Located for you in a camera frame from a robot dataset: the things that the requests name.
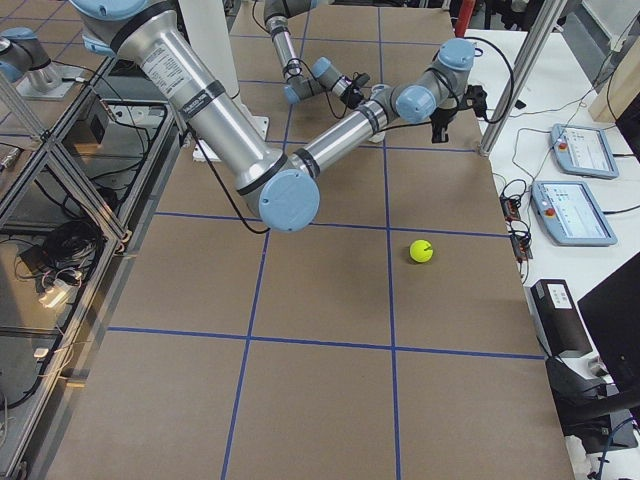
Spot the small electronics board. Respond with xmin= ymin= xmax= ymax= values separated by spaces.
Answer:
xmin=499 ymin=179 xmax=532 ymax=264

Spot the teach pendant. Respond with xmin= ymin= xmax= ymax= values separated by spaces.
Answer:
xmin=531 ymin=181 xmax=618 ymax=247
xmin=550 ymin=123 xmax=619 ymax=180

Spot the Wilson tennis ball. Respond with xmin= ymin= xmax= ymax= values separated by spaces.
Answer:
xmin=409 ymin=239 xmax=434 ymax=263

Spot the blue tape strip lengthwise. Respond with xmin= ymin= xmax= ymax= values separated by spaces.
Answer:
xmin=377 ymin=8 xmax=402 ymax=479

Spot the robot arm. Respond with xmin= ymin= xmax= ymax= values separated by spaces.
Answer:
xmin=263 ymin=0 xmax=370 ymax=109
xmin=73 ymin=1 xmax=475 ymax=232

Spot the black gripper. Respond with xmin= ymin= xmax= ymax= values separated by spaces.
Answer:
xmin=430 ymin=108 xmax=457 ymax=144
xmin=344 ymin=84 xmax=365 ymax=109

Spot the near teach pendant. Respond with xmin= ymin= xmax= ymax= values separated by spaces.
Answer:
xmin=531 ymin=181 xmax=618 ymax=247

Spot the black box with label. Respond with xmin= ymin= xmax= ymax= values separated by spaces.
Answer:
xmin=530 ymin=279 xmax=592 ymax=358

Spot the black monitor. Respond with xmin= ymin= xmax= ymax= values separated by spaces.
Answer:
xmin=578 ymin=254 xmax=639 ymax=390

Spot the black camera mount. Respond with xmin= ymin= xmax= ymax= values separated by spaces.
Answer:
xmin=458 ymin=85 xmax=487 ymax=119
xmin=351 ymin=72 xmax=371 ymax=89

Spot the far teach pendant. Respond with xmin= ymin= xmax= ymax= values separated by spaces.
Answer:
xmin=550 ymin=123 xmax=619 ymax=180

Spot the aluminium frame post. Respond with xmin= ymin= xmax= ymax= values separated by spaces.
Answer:
xmin=479 ymin=0 xmax=581 ymax=157

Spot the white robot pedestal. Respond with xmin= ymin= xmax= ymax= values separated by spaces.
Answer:
xmin=178 ymin=0 xmax=269 ymax=138

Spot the white Wilson ball can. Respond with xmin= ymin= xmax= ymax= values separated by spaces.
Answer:
xmin=369 ymin=84 xmax=389 ymax=144

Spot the blue tape strip crosswise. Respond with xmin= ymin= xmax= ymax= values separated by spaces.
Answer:
xmin=107 ymin=326 xmax=544 ymax=361

